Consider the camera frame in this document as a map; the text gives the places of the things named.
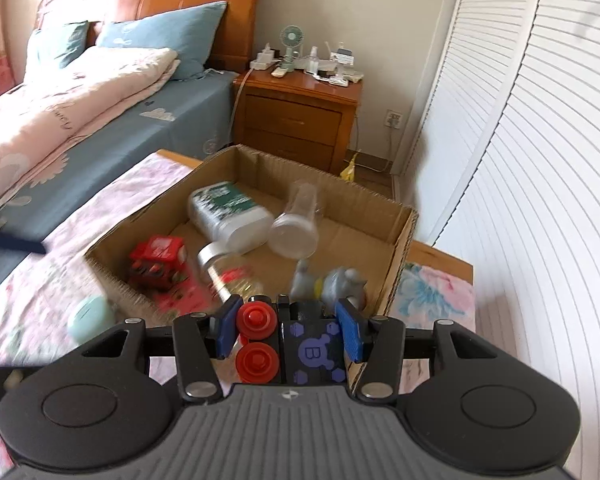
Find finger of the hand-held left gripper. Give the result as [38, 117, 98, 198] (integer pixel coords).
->
[0, 227, 47, 257]

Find white labelled plastic jar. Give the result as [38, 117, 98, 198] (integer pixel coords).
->
[187, 181, 275, 255]

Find white louvered closet door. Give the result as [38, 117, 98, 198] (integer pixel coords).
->
[425, 0, 600, 480]
[395, 0, 548, 246]

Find clear plastic jar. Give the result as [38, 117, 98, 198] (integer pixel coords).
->
[269, 182, 323, 261]

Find small green fan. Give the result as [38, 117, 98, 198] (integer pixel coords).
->
[279, 25, 303, 71]

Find white power strip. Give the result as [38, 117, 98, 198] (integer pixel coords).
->
[250, 45, 281, 70]

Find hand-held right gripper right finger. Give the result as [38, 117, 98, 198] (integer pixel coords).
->
[334, 302, 506, 403]

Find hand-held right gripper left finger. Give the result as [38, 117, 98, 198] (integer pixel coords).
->
[82, 296, 243, 403]

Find blue bed sheet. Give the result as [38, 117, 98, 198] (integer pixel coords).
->
[0, 67, 241, 306]

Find red patterned cloth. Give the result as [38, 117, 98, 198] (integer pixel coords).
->
[0, 0, 46, 106]

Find cardboard box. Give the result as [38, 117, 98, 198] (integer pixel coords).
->
[84, 144, 420, 393]

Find white charging cable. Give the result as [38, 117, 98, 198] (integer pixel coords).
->
[229, 67, 257, 147]

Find clear bottle yellow contents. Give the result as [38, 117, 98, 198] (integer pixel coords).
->
[196, 241, 265, 306]

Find grey toy animal figure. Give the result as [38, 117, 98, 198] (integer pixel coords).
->
[290, 259, 370, 313]

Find red and green toy cube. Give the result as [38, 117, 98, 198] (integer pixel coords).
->
[127, 235, 190, 292]

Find blue pillow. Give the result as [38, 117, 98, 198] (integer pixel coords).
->
[96, 1, 228, 81]
[25, 21, 90, 83]

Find teal ball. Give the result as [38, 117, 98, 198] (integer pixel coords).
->
[66, 294, 116, 343]

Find pink quilt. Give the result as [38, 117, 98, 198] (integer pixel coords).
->
[0, 47, 181, 186]

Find wooden nightstand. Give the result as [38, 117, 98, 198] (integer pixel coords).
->
[232, 67, 363, 176]

